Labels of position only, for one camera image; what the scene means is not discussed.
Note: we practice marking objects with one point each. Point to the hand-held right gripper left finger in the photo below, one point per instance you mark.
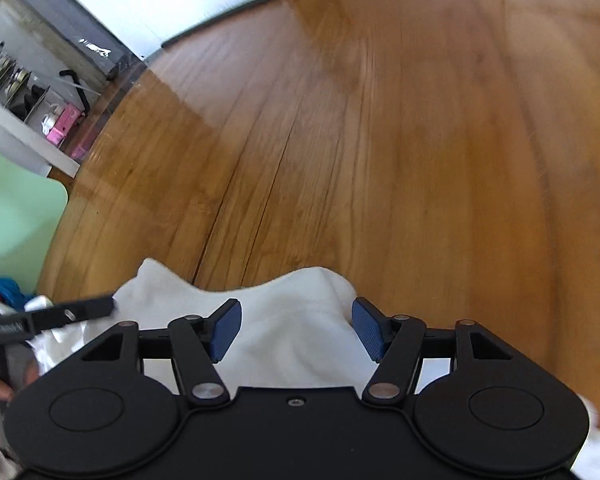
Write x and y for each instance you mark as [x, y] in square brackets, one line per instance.
[227, 330]

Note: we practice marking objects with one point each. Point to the pink box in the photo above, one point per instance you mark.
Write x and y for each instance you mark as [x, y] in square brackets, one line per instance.
[62, 117]

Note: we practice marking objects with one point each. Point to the white fleece garment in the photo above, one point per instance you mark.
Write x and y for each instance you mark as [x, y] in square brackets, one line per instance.
[290, 320]

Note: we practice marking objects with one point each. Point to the black bent bar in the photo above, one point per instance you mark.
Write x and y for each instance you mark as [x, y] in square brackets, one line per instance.
[77, 85]

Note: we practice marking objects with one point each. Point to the dark shoe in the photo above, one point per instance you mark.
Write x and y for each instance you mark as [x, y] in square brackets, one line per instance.
[32, 100]

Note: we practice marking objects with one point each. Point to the grey shoe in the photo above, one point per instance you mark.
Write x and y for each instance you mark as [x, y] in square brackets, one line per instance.
[5, 67]

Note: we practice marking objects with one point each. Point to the white shoe rack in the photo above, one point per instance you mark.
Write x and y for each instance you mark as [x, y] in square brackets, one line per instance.
[20, 135]

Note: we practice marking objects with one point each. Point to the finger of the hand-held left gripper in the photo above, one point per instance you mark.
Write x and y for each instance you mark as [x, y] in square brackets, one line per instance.
[80, 310]

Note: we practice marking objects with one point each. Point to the blue cloth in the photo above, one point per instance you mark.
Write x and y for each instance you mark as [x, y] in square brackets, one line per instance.
[7, 292]

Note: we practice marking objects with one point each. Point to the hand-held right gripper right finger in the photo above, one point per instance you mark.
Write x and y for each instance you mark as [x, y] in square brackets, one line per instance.
[370, 330]

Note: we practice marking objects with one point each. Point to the pale green cabinet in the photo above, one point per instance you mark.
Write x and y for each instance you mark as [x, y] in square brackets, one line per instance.
[15, 210]

